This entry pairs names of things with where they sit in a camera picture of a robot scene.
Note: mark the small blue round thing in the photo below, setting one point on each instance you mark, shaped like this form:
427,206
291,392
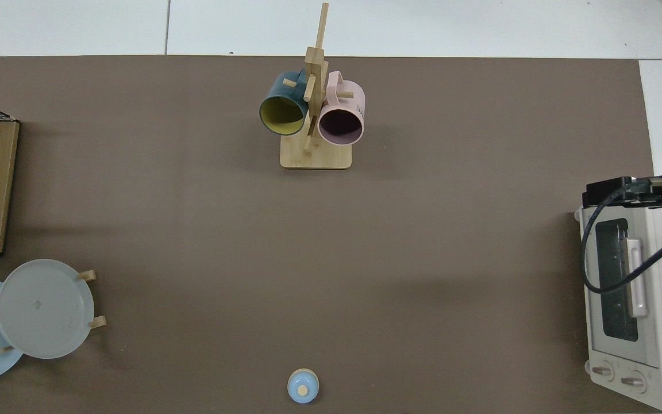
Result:
303,386

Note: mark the pale toaster oven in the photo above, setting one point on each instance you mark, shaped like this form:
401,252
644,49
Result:
653,345

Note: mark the teal cup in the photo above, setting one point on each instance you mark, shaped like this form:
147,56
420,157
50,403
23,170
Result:
282,112

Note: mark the pink cup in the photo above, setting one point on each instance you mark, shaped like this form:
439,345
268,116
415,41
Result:
339,123

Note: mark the grey plate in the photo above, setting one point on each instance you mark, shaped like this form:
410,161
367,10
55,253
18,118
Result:
43,310

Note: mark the wooden cup stand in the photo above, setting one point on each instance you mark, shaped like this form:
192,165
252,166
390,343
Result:
316,156

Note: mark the brown table cloth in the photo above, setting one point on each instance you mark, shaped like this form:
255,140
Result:
308,259

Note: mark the wooden plate rack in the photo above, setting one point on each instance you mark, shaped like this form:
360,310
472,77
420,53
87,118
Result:
96,322

